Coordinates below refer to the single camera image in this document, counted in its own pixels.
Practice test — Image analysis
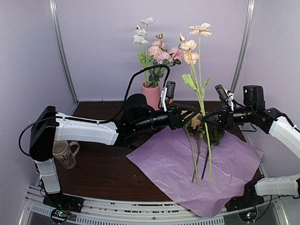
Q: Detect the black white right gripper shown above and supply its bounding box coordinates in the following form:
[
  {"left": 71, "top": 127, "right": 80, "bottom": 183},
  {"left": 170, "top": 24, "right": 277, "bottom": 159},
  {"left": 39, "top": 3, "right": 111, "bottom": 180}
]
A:
[{"left": 202, "top": 104, "right": 255, "bottom": 130}]

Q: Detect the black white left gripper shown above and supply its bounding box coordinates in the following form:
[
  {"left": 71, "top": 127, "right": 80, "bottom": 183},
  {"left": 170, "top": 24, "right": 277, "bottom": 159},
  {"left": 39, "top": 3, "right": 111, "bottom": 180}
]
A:
[{"left": 135, "top": 103, "right": 199, "bottom": 133}]

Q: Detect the purple tissue paper sheet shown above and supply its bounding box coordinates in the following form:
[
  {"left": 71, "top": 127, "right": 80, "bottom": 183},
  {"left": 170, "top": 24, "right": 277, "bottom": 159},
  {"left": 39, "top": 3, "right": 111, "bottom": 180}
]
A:
[{"left": 127, "top": 128, "right": 263, "bottom": 218}]

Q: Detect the peach poppy flower stem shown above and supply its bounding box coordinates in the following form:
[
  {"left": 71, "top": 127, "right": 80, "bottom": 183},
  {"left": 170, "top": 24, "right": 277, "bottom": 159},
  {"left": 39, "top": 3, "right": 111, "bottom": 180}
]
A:
[{"left": 179, "top": 22, "right": 213, "bottom": 186}]

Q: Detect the pink rose flower stem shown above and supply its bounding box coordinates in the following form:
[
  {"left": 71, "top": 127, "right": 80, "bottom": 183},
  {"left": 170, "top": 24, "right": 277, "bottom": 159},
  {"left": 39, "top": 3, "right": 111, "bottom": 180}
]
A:
[{"left": 147, "top": 33, "right": 183, "bottom": 88}]

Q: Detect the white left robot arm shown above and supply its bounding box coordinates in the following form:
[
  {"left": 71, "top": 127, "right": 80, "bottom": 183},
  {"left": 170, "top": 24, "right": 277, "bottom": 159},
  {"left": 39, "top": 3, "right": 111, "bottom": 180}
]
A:
[{"left": 29, "top": 93, "right": 199, "bottom": 208}]

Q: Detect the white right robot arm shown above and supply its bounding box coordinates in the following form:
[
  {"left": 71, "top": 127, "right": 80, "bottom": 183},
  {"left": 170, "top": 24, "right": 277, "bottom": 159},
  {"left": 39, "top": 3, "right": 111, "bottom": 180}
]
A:
[{"left": 199, "top": 84, "right": 300, "bottom": 207}]

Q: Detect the pink vase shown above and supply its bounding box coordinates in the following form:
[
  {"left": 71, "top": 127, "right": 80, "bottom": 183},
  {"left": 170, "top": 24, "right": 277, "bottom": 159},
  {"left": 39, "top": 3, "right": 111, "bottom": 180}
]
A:
[{"left": 141, "top": 83, "right": 161, "bottom": 110}]

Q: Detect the blue hydrangea flower stem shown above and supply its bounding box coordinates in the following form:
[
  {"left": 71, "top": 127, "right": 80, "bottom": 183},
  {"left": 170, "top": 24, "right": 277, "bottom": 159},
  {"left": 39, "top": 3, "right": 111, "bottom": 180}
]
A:
[{"left": 201, "top": 124, "right": 225, "bottom": 179}]

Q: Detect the cream yellow flower stem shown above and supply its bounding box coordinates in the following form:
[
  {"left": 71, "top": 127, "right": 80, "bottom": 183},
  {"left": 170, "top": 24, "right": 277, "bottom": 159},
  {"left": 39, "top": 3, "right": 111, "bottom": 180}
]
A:
[{"left": 190, "top": 117, "right": 205, "bottom": 184}]

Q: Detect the orange flower stem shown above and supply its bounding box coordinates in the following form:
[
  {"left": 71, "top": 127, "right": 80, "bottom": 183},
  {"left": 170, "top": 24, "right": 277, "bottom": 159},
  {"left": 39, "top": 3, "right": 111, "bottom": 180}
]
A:
[{"left": 183, "top": 126, "right": 199, "bottom": 185}]

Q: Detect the clear printed glass cup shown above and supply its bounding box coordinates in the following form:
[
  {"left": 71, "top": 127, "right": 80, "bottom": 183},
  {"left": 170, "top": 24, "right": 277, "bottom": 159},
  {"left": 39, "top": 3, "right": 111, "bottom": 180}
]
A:
[{"left": 52, "top": 141, "right": 80, "bottom": 169}]

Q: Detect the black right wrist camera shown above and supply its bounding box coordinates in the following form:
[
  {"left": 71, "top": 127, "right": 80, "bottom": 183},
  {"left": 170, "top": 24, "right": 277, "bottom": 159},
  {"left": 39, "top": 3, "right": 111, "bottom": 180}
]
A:
[{"left": 243, "top": 85, "right": 265, "bottom": 110}]

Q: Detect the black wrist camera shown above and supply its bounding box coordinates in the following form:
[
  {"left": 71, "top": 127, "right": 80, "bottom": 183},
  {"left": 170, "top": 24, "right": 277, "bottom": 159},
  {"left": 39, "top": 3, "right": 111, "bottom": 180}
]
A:
[
  {"left": 122, "top": 93, "right": 154, "bottom": 123},
  {"left": 243, "top": 85, "right": 265, "bottom": 110}
]

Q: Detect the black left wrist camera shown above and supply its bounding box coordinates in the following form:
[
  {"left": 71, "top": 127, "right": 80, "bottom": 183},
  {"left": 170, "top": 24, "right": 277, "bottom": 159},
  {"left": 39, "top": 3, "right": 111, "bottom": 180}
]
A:
[{"left": 122, "top": 93, "right": 154, "bottom": 123}]

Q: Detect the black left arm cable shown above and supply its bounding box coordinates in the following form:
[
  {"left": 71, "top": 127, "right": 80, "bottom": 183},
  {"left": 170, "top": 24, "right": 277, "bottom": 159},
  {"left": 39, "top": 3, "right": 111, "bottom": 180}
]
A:
[{"left": 18, "top": 65, "right": 171, "bottom": 157}]

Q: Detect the aluminium right corner post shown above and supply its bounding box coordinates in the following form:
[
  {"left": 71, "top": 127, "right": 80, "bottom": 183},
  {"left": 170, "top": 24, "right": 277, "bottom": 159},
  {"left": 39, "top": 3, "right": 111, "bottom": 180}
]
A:
[{"left": 230, "top": 0, "right": 257, "bottom": 100}]

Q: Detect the aluminium corner post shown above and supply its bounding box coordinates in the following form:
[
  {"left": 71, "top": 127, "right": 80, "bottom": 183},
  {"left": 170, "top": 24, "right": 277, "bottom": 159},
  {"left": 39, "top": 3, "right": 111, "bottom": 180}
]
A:
[
  {"left": 230, "top": 0, "right": 257, "bottom": 100},
  {"left": 49, "top": 0, "right": 79, "bottom": 105}
]

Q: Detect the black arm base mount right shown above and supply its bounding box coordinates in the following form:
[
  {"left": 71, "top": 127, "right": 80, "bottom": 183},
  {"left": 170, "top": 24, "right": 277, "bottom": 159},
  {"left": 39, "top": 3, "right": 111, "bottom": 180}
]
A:
[{"left": 225, "top": 183, "right": 264, "bottom": 212}]

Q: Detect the aluminium front rail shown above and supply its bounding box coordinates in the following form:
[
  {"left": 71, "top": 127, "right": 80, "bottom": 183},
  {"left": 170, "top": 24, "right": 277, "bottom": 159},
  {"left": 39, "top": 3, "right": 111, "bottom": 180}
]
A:
[{"left": 23, "top": 185, "right": 282, "bottom": 225}]

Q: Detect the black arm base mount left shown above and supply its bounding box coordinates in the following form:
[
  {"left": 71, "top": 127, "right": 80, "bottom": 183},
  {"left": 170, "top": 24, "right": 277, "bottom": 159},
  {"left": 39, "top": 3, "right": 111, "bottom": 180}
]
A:
[{"left": 43, "top": 193, "right": 84, "bottom": 213}]

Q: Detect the aluminium left corner post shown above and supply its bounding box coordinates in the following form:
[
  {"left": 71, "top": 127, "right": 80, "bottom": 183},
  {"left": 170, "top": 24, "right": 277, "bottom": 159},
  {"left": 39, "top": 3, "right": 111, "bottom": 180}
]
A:
[{"left": 49, "top": 0, "right": 79, "bottom": 105}]

